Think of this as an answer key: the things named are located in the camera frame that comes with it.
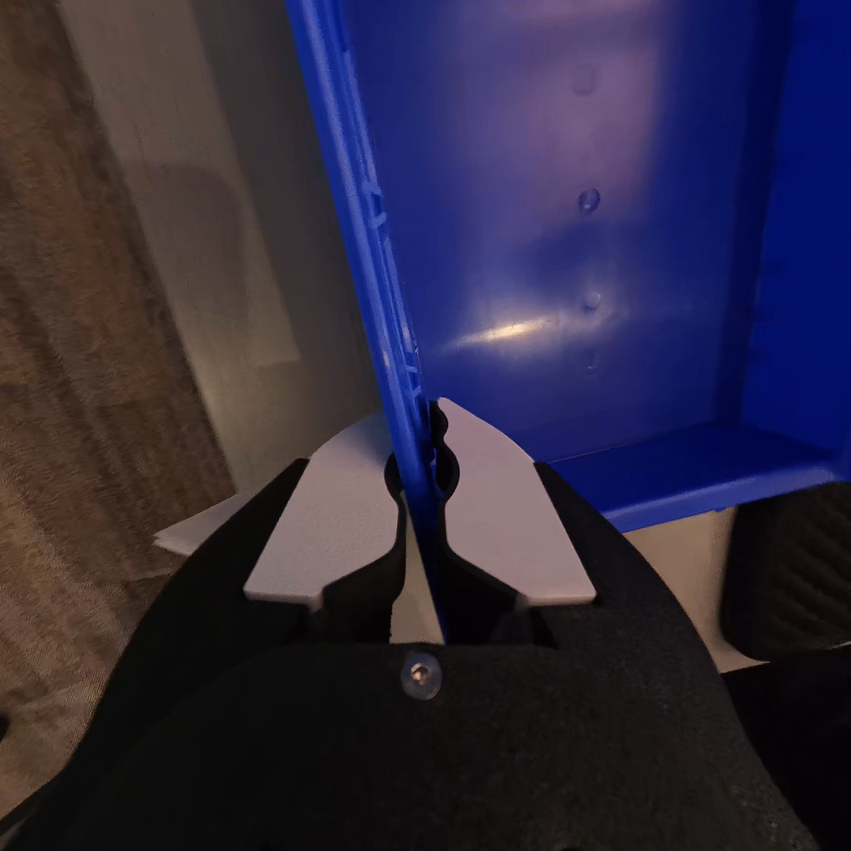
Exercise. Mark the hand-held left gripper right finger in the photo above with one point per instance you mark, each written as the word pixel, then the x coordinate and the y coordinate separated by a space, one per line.
pixel 512 525

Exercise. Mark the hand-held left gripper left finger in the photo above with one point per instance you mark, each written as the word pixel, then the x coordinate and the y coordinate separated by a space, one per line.
pixel 326 525

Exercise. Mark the blue plastic bin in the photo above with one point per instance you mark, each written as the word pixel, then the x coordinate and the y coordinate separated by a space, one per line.
pixel 598 199

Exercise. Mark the black mesh armrest pad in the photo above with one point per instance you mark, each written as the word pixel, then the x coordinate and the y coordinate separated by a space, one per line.
pixel 791 578

